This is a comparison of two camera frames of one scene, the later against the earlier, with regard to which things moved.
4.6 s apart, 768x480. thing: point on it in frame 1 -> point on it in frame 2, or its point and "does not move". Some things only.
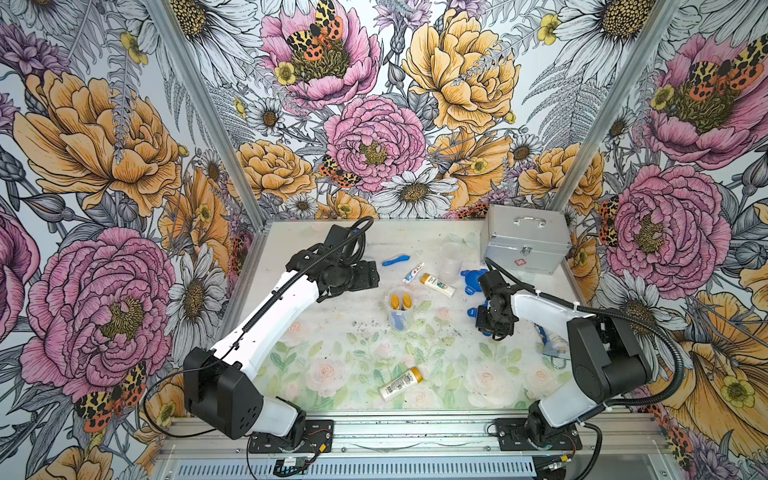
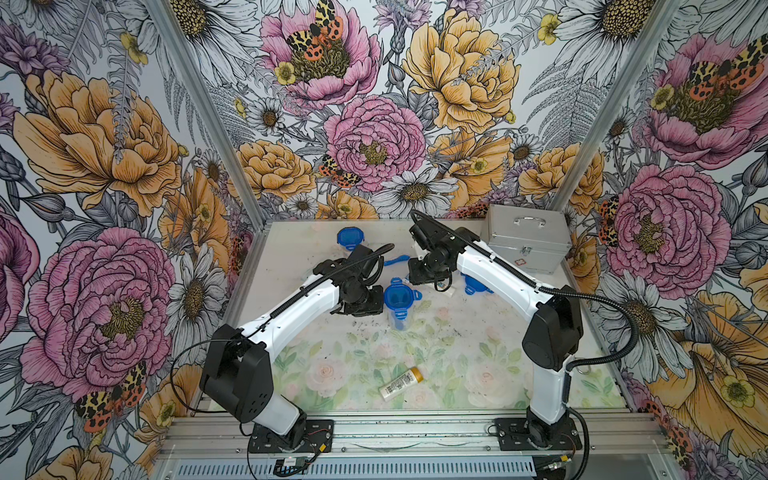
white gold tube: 400,384 does not move
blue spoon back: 397,259 does not move
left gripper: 366,278 -> 373,309
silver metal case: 530,239 does not move
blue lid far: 472,280 does not move
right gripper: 481,325 -> 416,277
